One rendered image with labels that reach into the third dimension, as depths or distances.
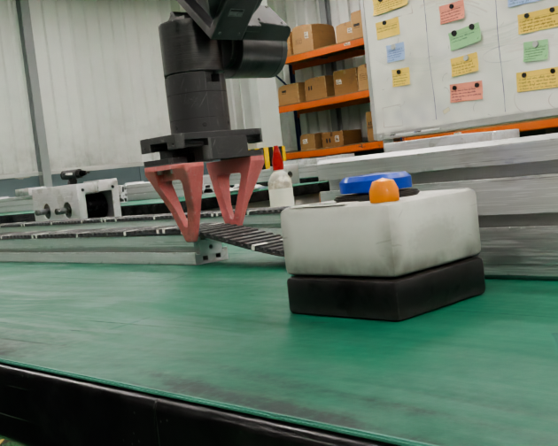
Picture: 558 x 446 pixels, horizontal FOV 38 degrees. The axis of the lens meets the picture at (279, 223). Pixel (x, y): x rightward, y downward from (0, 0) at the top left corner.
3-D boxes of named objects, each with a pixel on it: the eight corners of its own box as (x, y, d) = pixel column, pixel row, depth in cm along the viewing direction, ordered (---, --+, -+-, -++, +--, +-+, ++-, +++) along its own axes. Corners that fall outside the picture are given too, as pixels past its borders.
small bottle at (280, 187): (291, 219, 128) (283, 144, 127) (298, 219, 124) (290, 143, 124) (269, 221, 127) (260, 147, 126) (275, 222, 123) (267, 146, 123)
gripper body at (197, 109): (266, 146, 78) (257, 69, 77) (181, 154, 71) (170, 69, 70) (223, 152, 82) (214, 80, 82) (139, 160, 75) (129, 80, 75)
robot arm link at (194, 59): (144, 18, 76) (179, 3, 72) (203, 20, 80) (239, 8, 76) (153, 91, 76) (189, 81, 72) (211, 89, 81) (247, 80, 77)
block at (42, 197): (26, 236, 165) (19, 190, 165) (76, 229, 173) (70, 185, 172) (49, 236, 158) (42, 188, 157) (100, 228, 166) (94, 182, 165)
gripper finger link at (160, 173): (255, 234, 76) (244, 134, 75) (195, 245, 71) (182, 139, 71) (210, 235, 81) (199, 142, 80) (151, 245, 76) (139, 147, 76)
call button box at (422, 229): (288, 313, 46) (275, 203, 45) (394, 283, 52) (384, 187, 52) (399, 323, 40) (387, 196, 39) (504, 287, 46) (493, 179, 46)
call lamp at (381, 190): (364, 203, 41) (361, 180, 41) (383, 200, 42) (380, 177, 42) (387, 202, 40) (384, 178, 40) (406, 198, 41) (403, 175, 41)
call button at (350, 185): (327, 214, 45) (323, 178, 45) (373, 205, 48) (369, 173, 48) (383, 211, 42) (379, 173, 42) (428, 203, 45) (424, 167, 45)
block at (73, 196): (45, 237, 156) (38, 188, 155) (96, 229, 163) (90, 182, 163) (70, 236, 148) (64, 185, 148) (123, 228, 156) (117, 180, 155)
